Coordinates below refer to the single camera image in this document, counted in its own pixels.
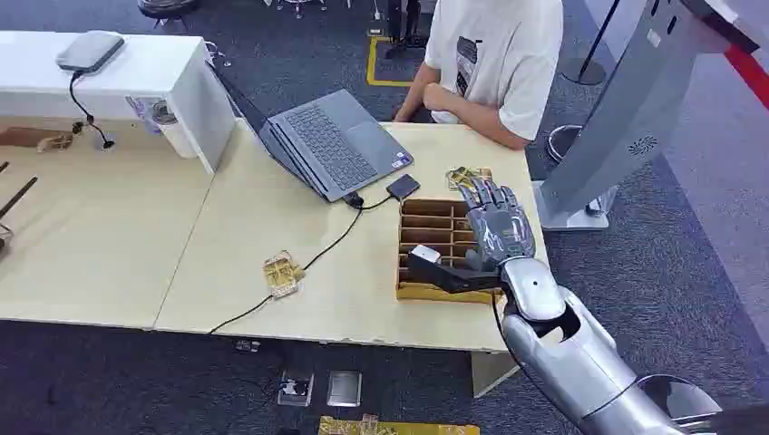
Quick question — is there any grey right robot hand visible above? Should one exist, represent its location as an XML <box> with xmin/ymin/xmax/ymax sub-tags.
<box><xmin>455</xmin><ymin>177</ymin><xmax>537</xmax><ymax>273</ymax></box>

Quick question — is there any gold card pile, large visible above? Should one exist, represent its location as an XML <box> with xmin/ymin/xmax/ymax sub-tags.
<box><xmin>445</xmin><ymin>166</ymin><xmax>495</xmax><ymax>192</ymax></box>

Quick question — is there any wooden card box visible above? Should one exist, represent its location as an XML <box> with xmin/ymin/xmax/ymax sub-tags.
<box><xmin>394</xmin><ymin>198</ymin><xmax>507</xmax><ymax>305</ymax></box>

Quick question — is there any round chrome stanchion base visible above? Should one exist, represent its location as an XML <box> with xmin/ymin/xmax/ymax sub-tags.
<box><xmin>545</xmin><ymin>124</ymin><xmax>585</xmax><ymax>164</ymax></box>

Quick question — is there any black external drive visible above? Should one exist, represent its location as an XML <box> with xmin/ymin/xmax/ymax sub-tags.
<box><xmin>385</xmin><ymin>173</ymin><xmax>423</xmax><ymax>202</ymax></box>

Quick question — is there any person's right hand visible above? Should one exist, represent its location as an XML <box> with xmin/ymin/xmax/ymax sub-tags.
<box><xmin>422</xmin><ymin>82</ymin><xmax>461</xmax><ymax>113</ymax></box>

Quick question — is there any pale table leg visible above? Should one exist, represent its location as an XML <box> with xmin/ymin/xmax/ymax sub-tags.
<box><xmin>471</xmin><ymin>350</ymin><xmax>522</xmax><ymax>400</ymax></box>

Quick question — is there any person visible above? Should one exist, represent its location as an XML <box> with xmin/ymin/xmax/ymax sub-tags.
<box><xmin>392</xmin><ymin>0</ymin><xmax>565</xmax><ymax>152</ymax></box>

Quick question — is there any grey kiosk stand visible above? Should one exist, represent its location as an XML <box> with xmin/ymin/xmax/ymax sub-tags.
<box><xmin>531</xmin><ymin>0</ymin><xmax>763</xmax><ymax>233</ymax></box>

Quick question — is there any black stanchion with round base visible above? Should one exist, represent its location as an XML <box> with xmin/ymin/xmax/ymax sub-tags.
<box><xmin>560</xmin><ymin>0</ymin><xmax>622</xmax><ymax>86</ymax></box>

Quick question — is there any grey laptop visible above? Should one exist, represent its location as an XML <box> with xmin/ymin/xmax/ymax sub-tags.
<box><xmin>211</xmin><ymin>60</ymin><xmax>415</xmax><ymax>204</ymax></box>

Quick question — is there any yellow floor tape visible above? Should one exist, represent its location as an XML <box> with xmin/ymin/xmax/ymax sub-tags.
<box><xmin>365</xmin><ymin>34</ymin><xmax>422</xmax><ymax>89</ymax></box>

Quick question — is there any gold card pile, small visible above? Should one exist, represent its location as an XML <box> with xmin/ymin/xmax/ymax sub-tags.
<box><xmin>262</xmin><ymin>250</ymin><xmax>307</xmax><ymax>300</ymax></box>

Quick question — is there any grey flat case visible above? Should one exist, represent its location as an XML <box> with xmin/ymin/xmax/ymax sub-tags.
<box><xmin>326</xmin><ymin>370</ymin><xmax>364</xmax><ymax>409</ymax></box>

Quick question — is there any yellow sheet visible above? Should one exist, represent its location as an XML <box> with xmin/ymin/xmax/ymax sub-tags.
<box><xmin>317</xmin><ymin>414</ymin><xmax>482</xmax><ymax>435</ymax></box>

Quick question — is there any clear card case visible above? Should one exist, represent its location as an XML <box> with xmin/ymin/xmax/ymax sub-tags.
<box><xmin>277</xmin><ymin>371</ymin><xmax>316</xmax><ymax>409</ymax></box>

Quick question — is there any red barrier belt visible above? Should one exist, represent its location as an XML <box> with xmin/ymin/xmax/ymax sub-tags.
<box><xmin>723</xmin><ymin>43</ymin><xmax>769</xmax><ymax>111</ymax></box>

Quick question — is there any white cup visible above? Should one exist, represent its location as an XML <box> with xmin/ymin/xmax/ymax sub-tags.
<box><xmin>151</xmin><ymin>100</ymin><xmax>200</xmax><ymax>161</ymax></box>

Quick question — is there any black chair base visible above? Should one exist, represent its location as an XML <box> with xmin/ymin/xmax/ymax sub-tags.
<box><xmin>136</xmin><ymin>0</ymin><xmax>202</xmax><ymax>20</ymax></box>

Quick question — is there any white desk cabinet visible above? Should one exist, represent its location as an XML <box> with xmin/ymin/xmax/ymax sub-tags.
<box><xmin>0</xmin><ymin>30</ymin><xmax>237</xmax><ymax>176</ymax></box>

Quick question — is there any flat grey device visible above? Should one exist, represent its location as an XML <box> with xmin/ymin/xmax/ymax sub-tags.
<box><xmin>55</xmin><ymin>30</ymin><xmax>126</xmax><ymax>75</ymax></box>

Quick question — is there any dark rod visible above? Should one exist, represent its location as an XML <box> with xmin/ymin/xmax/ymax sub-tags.
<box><xmin>0</xmin><ymin>175</ymin><xmax>39</xmax><ymax>221</ymax></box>

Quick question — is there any pale wrist camera, black bracket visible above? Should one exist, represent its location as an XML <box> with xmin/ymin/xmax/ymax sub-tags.
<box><xmin>407</xmin><ymin>244</ymin><xmax>504</xmax><ymax>295</ymax></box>

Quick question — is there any long black cable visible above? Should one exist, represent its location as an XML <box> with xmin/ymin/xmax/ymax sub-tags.
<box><xmin>208</xmin><ymin>190</ymin><xmax>399</xmax><ymax>335</ymax></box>

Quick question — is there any black cable with plug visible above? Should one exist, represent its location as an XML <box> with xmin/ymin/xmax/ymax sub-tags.
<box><xmin>67</xmin><ymin>70</ymin><xmax>116</xmax><ymax>151</ymax></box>

